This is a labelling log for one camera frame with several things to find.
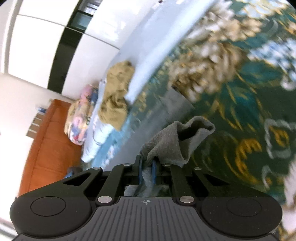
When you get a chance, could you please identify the wooden bed headboard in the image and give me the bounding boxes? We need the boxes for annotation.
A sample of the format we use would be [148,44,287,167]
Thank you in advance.
[18,99,84,197]

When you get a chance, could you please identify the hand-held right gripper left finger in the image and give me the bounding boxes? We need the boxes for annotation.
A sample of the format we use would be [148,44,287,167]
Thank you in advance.
[62,155,143,205]

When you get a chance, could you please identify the teal floral bed blanket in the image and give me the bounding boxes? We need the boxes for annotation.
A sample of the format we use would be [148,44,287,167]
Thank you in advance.
[99,0,296,241]

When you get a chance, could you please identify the white wardrobe with black band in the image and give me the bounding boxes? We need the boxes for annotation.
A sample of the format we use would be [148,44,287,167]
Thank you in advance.
[0,0,160,98]

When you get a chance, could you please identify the folded colourful cartoon quilt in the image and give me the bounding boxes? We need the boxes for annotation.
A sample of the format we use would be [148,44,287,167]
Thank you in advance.
[64,85,100,146]

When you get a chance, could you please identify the light blue floral quilt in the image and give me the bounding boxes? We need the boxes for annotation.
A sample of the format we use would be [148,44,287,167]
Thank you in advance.
[81,0,218,163]

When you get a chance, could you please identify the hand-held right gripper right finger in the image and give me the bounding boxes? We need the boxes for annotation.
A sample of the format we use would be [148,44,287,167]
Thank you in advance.
[151,159,230,206]

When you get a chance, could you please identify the yellow pillow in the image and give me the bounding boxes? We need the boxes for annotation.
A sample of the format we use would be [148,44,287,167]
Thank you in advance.
[64,101,80,133]

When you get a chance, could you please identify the cardboard sheets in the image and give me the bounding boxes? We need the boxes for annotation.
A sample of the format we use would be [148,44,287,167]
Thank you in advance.
[26,112,44,138]

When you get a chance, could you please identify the mustard knitted sweater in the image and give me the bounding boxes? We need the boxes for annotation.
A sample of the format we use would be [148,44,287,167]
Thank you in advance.
[98,61,136,131]

